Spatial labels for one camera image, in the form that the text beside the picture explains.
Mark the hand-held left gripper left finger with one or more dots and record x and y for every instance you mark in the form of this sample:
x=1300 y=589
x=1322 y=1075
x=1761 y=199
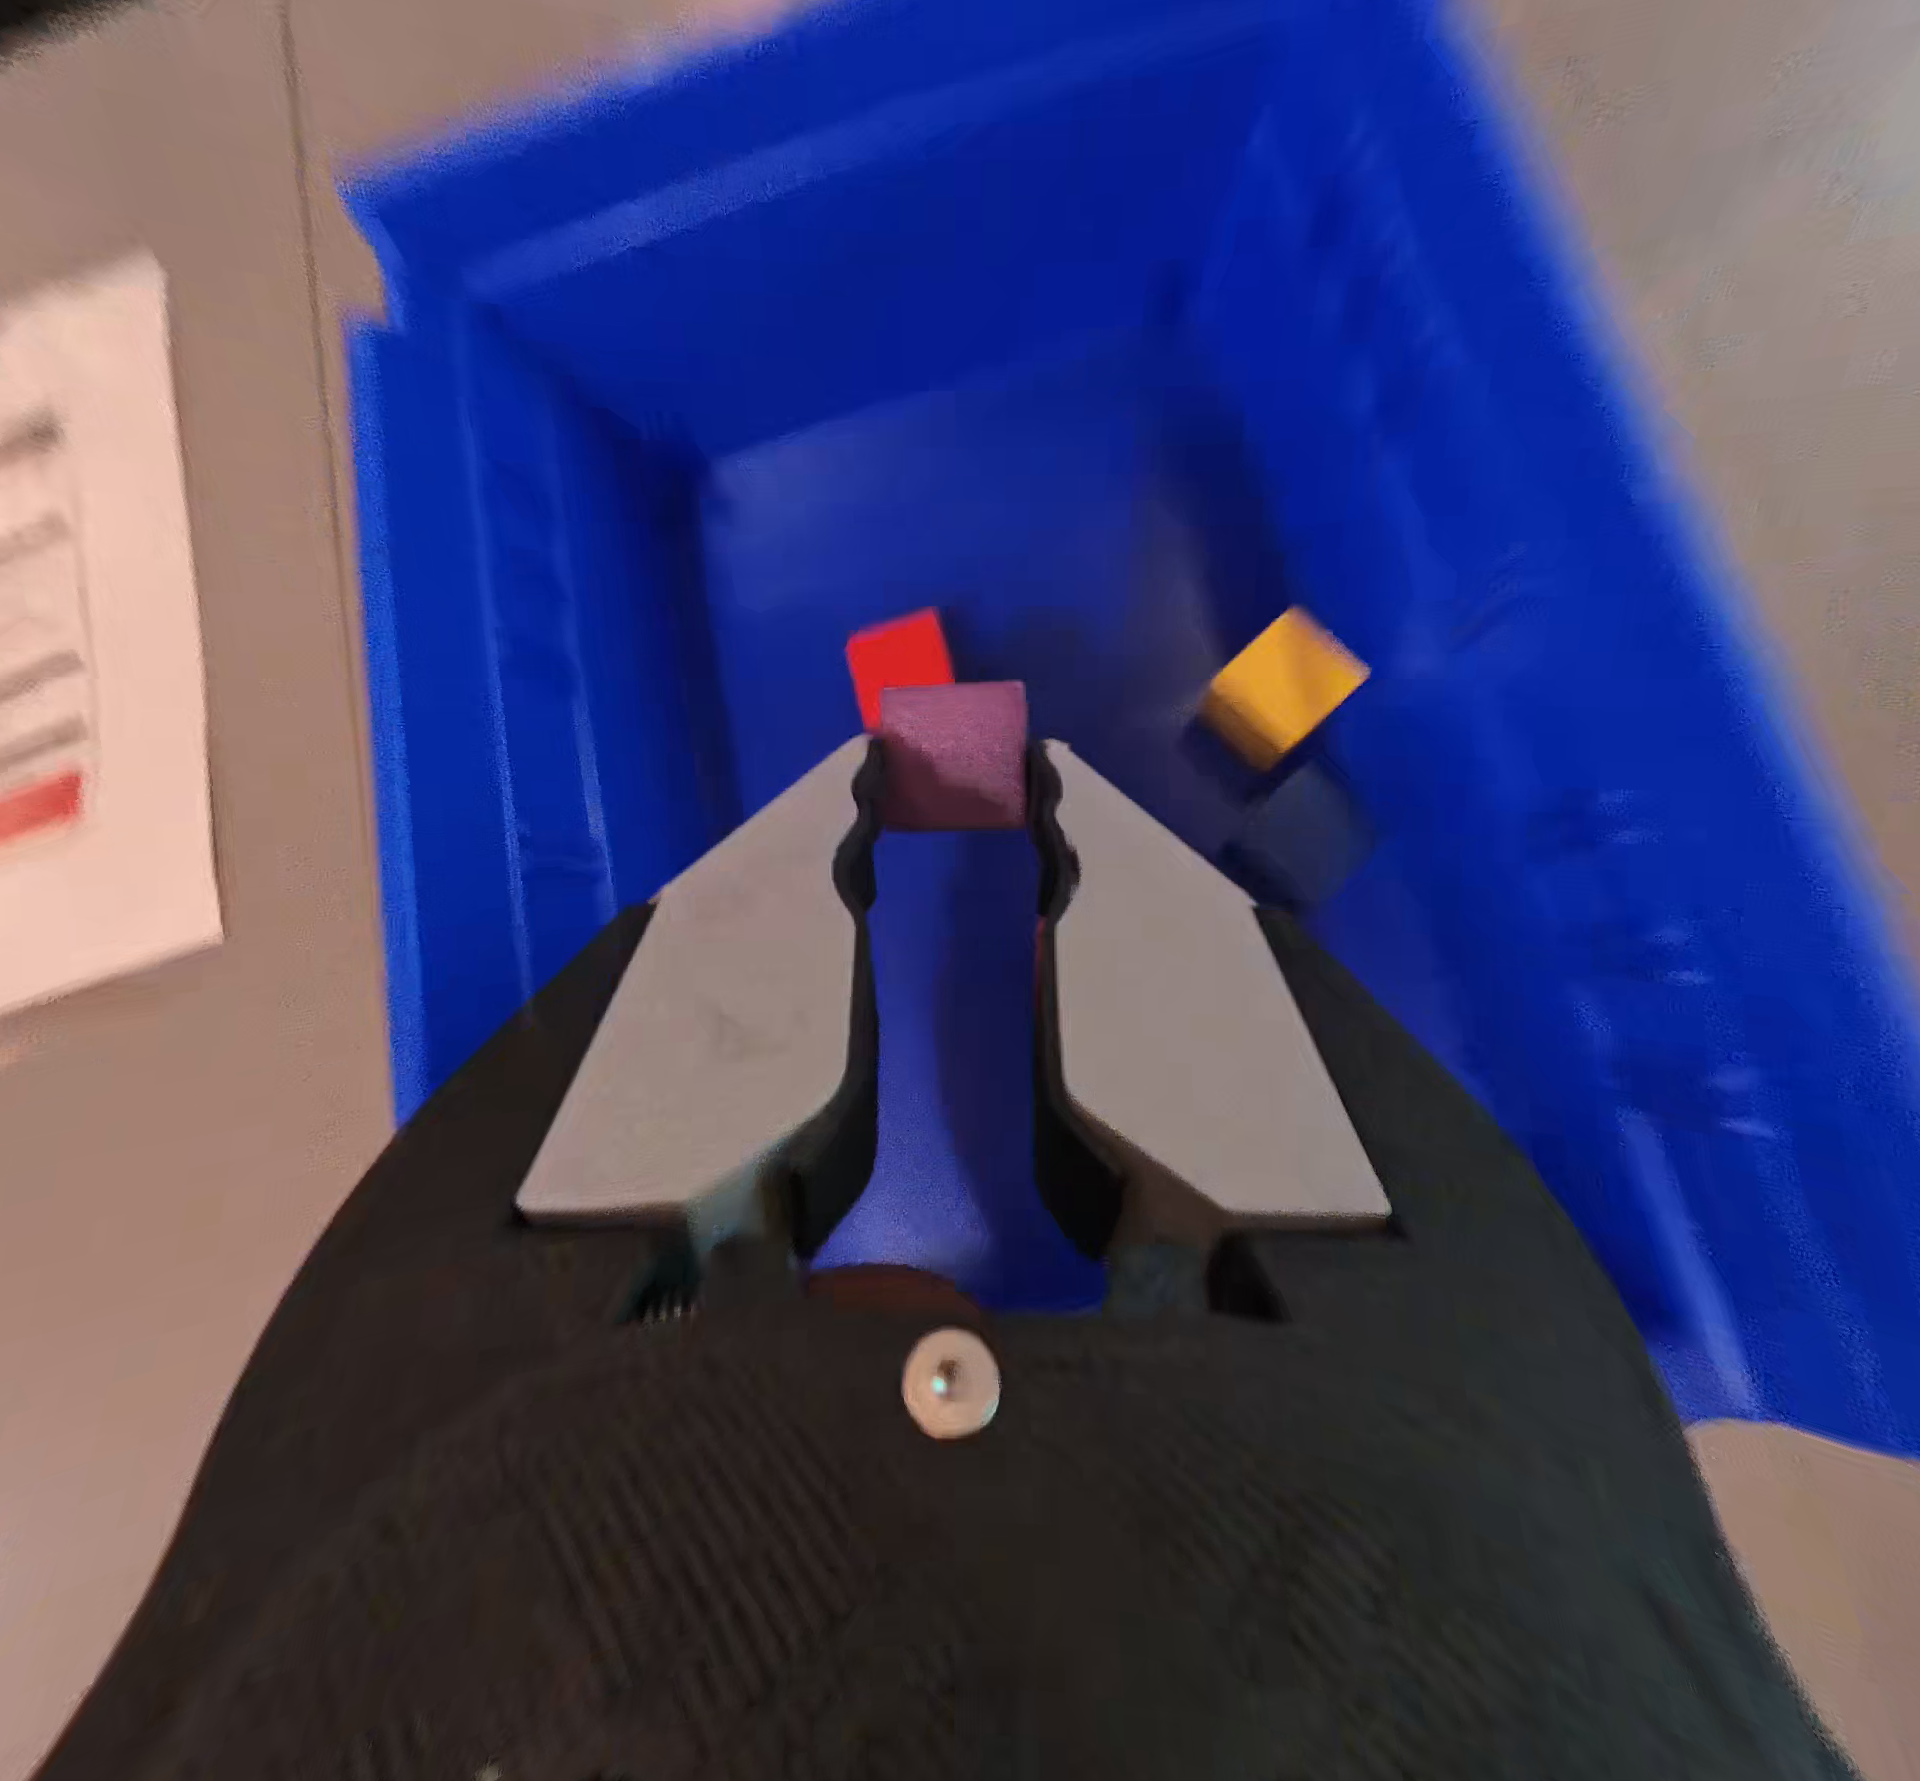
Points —
x=705 y=1031

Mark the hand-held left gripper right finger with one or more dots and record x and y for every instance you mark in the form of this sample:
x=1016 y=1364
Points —
x=1202 y=1031

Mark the purple wooden cube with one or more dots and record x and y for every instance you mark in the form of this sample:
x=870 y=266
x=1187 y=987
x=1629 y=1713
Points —
x=953 y=760

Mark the red wooden cube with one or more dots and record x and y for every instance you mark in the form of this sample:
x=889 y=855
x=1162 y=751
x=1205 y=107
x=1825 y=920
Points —
x=898 y=656

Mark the blue plastic bin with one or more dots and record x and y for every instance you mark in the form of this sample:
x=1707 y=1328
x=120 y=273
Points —
x=977 y=236

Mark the grey desk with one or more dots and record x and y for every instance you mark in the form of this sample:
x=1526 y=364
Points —
x=151 y=1212

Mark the dark blue wooden cube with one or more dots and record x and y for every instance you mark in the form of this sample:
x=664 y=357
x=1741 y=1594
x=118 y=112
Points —
x=1300 y=837

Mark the yellow wooden cube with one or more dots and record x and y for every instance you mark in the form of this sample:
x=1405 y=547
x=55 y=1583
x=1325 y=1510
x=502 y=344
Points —
x=1285 y=686

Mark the white printed paper sheet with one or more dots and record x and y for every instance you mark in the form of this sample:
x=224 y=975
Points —
x=106 y=536

